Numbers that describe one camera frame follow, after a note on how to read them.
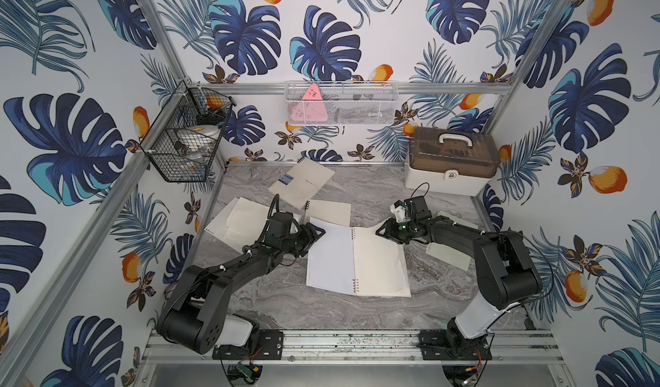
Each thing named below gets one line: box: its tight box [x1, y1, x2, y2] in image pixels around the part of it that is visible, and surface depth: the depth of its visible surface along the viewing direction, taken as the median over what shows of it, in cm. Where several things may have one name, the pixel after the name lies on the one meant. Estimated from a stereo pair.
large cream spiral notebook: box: [268, 157, 336, 210], surface depth 116 cm
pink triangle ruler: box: [288, 83, 329, 123], surface depth 92 cm
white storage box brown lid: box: [403, 126, 502, 197], surface depth 102 cm
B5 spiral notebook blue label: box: [299, 199, 352, 227], surface depth 109 cm
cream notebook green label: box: [305, 216, 412, 298], surface depth 88 cm
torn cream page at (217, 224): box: [204, 196, 243, 253], surface depth 103 cm
